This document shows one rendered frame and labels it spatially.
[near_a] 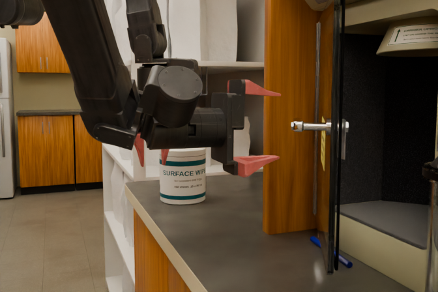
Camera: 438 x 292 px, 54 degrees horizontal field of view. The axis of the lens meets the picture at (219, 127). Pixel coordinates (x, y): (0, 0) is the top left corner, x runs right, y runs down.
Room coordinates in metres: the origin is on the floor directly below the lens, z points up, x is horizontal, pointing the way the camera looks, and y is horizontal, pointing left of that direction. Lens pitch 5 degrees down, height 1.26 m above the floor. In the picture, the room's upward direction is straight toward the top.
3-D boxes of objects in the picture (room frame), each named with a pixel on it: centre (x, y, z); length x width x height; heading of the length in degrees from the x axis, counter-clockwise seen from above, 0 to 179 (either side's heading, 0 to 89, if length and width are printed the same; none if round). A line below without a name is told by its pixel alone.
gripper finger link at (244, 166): (0.66, -0.05, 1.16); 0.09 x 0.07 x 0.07; 112
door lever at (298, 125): (0.66, -0.14, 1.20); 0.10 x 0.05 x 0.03; 171
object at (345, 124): (0.62, -0.18, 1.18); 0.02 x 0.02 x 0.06; 81
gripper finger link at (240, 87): (0.66, -0.05, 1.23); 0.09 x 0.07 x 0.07; 112
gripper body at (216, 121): (0.63, 0.02, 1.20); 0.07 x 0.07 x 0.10; 22
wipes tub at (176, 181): (1.21, 0.10, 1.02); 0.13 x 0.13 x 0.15
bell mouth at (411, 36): (0.76, -0.37, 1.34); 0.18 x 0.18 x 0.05
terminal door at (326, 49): (0.73, -0.18, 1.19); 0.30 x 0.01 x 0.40; 171
